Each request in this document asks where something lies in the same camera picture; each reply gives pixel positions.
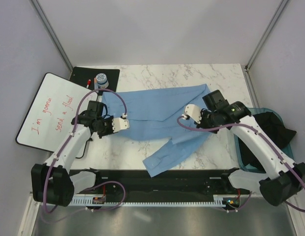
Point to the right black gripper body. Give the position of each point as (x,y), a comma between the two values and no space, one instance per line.
(207,120)

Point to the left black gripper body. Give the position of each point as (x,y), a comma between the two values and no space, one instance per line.
(105,127)

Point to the light blue long sleeve shirt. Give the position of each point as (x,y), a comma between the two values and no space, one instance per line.
(153,114)

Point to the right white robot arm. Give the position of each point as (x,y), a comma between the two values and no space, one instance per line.
(283,177)

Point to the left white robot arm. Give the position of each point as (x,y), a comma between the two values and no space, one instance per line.
(51,181)

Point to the light blue marker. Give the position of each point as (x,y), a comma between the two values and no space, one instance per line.
(95,84)

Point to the blue white round container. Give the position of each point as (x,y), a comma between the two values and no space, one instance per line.
(102,81)

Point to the red white marker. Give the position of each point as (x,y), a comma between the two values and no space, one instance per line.
(88,83)

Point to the white dry-erase board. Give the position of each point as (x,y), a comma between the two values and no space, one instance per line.
(48,121)

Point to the black mat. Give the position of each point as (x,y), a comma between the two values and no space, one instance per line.
(81,75)

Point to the black clothes in bin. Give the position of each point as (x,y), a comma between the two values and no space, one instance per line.
(273,125)

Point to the teal plastic bin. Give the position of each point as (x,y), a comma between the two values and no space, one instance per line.
(289,152)

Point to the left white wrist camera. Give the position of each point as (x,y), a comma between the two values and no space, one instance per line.
(119,124)

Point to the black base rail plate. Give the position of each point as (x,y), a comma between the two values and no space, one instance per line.
(169,186)

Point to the white slotted cable duct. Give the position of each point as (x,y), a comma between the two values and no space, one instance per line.
(92,201)

